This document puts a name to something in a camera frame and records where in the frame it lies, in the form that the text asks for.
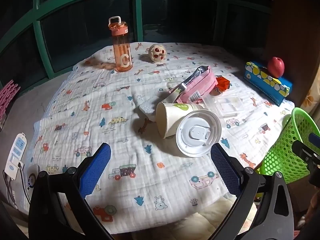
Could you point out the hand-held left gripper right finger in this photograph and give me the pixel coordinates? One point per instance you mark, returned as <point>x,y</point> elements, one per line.
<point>225,170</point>

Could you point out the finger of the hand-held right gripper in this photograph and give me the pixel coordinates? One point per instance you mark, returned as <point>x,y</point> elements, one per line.
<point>314,138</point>
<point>303,152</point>

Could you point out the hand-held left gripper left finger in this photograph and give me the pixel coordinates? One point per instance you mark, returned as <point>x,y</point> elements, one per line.
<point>96,170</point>

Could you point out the green plastic basket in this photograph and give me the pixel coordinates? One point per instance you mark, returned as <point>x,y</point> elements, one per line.
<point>277,155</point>

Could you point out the white plastic cup lid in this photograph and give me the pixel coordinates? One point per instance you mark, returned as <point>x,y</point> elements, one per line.
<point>197,132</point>

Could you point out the white paper cup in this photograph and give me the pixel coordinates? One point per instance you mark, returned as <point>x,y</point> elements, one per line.
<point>172,117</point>

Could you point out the printed cartoon blanket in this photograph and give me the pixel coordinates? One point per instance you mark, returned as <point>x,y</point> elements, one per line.
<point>125,155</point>

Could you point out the plastic pudding cup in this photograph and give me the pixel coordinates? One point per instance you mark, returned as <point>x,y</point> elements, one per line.
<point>230,106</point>

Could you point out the round white charger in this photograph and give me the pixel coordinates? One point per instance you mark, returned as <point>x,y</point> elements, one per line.
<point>32,177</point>

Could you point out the blue box with yellow dots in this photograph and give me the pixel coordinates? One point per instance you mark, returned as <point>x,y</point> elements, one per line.
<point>262,80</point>

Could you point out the red apple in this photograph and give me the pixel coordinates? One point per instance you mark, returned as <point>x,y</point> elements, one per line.
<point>275,67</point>

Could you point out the white foam piece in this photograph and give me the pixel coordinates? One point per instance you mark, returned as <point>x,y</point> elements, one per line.
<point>147,106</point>

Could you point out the white power strip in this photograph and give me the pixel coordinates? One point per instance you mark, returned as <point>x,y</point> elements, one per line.
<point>16,152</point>

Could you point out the pink snack packet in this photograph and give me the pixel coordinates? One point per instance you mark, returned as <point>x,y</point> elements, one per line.
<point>200,87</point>

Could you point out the orange crumpled wrapper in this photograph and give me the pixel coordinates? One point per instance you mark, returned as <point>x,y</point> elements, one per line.
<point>222,83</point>

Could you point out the silver foil wrapper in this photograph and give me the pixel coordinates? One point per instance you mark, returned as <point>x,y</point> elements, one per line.
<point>197,73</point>

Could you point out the pink woven mat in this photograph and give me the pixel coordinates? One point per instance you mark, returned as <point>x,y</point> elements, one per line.
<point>7,97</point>

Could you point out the orange water bottle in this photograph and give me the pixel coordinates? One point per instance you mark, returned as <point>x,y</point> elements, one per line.
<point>122,55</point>

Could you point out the round toy with red spots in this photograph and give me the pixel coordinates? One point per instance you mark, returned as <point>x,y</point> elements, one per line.
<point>156,53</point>

